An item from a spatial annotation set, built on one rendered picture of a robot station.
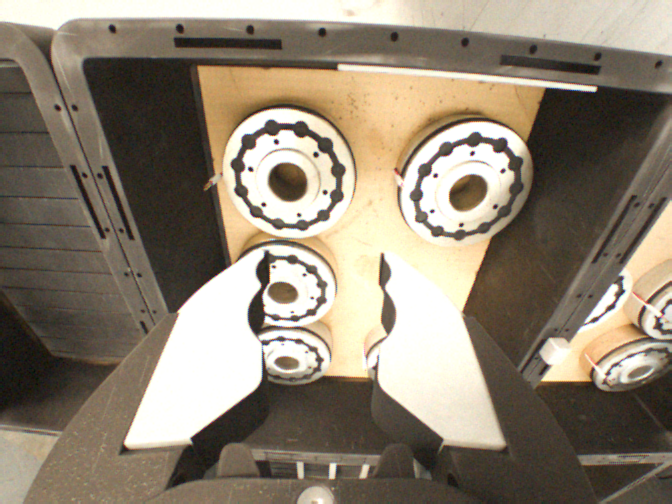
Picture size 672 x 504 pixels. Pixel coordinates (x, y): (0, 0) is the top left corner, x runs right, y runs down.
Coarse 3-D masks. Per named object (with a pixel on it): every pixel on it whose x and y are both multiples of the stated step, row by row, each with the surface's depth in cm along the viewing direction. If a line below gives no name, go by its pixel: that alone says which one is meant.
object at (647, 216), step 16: (656, 192) 14; (640, 208) 15; (656, 208) 15; (640, 224) 15; (624, 240) 16; (640, 240) 16; (624, 256) 16; (608, 272) 17; (592, 288) 18; (608, 288) 18; (592, 304) 18; (576, 320) 19; (560, 336) 20; (544, 368) 23; (656, 448) 32
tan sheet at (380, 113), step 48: (240, 96) 21; (288, 96) 21; (336, 96) 21; (384, 96) 21; (432, 96) 21; (480, 96) 21; (528, 96) 20; (384, 144) 23; (384, 192) 25; (240, 240) 28; (336, 240) 28; (384, 240) 28; (336, 336) 35
